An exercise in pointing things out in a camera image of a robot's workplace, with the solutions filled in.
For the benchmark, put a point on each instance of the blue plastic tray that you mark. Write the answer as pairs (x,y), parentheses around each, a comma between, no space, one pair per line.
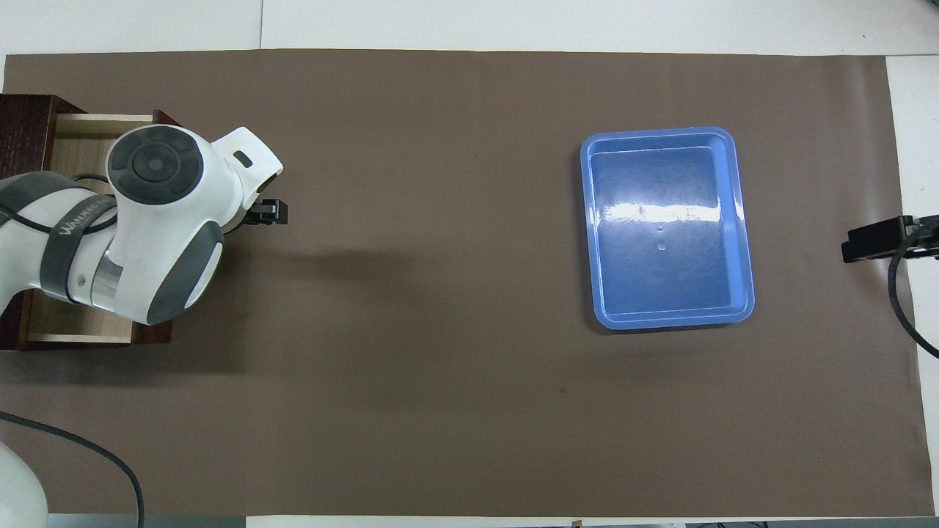
(660,279)

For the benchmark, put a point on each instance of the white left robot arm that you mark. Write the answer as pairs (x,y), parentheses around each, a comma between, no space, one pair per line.
(161,220)

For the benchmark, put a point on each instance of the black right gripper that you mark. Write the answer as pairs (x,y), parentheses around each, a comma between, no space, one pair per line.
(926,236)

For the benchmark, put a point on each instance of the brown table mat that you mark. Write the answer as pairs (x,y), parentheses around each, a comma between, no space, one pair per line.
(440,367)

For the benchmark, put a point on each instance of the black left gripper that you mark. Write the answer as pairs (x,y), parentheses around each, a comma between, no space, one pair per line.
(255,214)

